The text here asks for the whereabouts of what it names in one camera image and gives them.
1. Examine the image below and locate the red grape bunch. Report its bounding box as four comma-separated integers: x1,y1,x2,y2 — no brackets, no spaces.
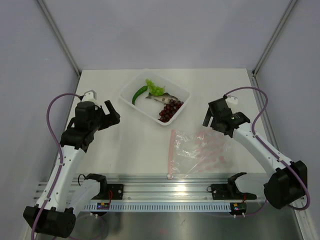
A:
158,99,184,123

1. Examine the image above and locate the green chili pepper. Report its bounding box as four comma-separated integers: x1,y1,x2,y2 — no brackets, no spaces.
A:
131,85,148,105

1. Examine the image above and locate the clear zip top bag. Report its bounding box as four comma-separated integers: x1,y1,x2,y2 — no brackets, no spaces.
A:
167,129,235,180

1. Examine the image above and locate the grey toy fish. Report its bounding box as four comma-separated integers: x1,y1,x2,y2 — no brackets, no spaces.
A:
145,92,179,104

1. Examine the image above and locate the green grape bunch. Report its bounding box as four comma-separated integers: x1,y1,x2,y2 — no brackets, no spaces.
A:
145,78,165,96

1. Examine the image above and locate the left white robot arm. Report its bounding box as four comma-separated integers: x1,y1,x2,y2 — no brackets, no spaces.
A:
23,100,120,240

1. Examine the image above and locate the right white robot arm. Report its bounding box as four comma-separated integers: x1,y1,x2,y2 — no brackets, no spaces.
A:
203,96,311,210

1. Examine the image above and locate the white plastic basket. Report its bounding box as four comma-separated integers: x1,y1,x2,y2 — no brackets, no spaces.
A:
119,69,191,126

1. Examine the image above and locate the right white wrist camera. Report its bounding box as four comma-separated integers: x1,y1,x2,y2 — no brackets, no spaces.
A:
225,95,238,105

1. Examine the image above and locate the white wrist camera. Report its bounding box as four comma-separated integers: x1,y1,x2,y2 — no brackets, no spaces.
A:
81,90,98,105
225,95,238,105

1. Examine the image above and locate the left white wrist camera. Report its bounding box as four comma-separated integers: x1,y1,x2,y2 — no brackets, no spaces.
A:
81,90,98,105

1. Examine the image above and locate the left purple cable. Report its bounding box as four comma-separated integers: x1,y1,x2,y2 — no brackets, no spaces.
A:
30,92,83,235

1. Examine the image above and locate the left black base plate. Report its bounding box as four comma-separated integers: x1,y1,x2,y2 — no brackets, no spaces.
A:
106,183,124,201

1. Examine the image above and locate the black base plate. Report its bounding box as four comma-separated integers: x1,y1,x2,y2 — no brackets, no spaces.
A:
106,183,124,201
206,183,257,201

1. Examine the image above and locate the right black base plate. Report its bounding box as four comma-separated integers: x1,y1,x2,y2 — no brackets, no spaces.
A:
206,183,257,201

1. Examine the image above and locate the aluminium mounting rail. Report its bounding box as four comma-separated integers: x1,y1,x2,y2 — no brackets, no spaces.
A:
31,173,270,202

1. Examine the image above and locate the left aluminium frame post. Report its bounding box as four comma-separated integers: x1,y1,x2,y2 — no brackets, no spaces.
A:
35,0,82,80

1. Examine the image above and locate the aluminium frame post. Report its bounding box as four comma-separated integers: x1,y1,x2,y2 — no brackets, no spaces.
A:
35,0,82,80
252,0,300,77

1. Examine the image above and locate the white slotted cable duct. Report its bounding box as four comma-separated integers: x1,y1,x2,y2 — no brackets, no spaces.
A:
83,202,231,213

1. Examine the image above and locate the right aluminium frame post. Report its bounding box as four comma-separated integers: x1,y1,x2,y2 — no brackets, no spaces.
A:
252,0,300,77

